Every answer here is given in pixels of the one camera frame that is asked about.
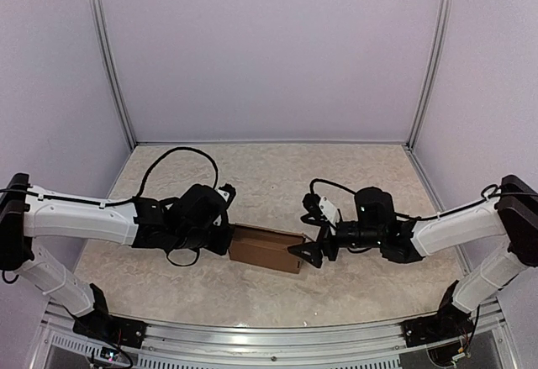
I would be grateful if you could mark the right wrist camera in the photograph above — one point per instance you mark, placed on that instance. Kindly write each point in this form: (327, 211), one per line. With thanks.
(317, 205)

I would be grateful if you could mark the left aluminium frame post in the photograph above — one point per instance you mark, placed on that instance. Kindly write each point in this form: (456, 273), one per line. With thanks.
(99, 20)

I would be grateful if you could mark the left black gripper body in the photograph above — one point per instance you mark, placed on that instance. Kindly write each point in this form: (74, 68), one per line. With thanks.
(197, 239)

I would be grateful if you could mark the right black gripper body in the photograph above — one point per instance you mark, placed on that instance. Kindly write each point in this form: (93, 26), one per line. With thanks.
(365, 236)

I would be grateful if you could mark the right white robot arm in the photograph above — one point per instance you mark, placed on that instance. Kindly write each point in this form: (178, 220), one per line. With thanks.
(508, 209)

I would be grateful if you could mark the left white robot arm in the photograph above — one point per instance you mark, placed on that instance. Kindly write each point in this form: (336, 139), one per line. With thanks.
(29, 212)

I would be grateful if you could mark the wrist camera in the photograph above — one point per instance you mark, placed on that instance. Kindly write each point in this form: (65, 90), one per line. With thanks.
(228, 193)
(317, 205)

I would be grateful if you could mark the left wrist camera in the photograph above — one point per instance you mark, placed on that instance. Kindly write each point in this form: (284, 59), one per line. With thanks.
(228, 193)

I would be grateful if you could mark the aluminium frame post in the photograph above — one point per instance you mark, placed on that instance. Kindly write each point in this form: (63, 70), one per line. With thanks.
(99, 20)
(441, 26)

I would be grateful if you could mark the front aluminium rail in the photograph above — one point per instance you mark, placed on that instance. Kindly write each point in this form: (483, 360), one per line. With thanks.
(380, 344)

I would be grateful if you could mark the brown cardboard box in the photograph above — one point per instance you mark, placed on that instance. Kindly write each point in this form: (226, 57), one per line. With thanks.
(265, 248)

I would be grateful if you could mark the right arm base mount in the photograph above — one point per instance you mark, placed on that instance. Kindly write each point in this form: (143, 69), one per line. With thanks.
(434, 328)

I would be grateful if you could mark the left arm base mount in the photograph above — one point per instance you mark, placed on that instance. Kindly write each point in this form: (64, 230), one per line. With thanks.
(113, 330)

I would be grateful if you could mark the right aluminium frame post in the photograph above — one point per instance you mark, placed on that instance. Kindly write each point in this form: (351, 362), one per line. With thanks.
(441, 26)

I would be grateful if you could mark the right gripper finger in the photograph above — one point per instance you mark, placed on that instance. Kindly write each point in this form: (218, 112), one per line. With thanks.
(310, 252)
(321, 221)

